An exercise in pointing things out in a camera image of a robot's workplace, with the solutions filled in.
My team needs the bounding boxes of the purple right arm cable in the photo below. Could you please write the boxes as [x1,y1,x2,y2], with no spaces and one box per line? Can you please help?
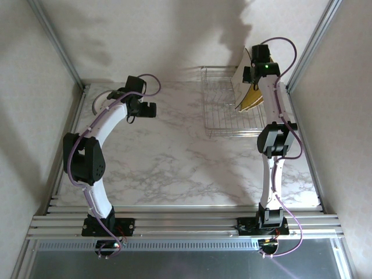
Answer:
[263,37,305,258]

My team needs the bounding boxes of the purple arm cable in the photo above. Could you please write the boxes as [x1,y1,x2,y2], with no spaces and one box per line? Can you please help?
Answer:
[67,73,162,259]
[263,37,305,258]

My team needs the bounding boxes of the chrome wire dish rack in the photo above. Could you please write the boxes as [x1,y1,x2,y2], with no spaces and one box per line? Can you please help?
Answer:
[199,65,267,137]

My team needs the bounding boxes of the aluminium side rail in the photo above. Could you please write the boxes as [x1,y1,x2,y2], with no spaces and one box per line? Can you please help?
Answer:
[45,84,90,214]
[286,87,328,214]

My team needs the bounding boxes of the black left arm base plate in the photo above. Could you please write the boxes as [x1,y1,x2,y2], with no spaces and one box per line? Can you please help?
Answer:
[81,217,136,237]

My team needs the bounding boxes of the round white plate red print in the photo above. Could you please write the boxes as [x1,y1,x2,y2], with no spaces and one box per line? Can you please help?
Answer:
[91,89,114,116]

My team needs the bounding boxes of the controller board with LED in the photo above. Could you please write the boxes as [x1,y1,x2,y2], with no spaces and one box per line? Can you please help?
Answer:
[95,239,123,259]
[257,237,280,259]

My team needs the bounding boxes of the aluminium frame rails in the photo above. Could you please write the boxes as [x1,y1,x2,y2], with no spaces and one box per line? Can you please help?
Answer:
[24,196,345,241]

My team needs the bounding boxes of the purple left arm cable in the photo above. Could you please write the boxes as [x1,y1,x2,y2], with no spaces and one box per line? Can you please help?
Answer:
[67,73,162,259]

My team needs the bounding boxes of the aluminium corner post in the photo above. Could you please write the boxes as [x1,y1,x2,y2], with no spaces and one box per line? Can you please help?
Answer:
[26,0,88,91]
[285,0,344,92]

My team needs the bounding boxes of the grey metal panel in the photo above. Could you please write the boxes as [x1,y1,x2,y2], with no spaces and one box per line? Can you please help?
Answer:
[28,249,344,279]

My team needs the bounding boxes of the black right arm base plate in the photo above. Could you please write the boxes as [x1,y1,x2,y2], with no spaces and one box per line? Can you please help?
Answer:
[235,216,291,236]

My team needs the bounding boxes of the grey slotted cable duct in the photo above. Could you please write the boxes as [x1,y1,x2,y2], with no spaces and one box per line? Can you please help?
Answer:
[36,238,261,252]

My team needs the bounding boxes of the square bamboo pattern plate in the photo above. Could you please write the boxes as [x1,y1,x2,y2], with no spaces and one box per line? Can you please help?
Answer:
[237,46,276,113]

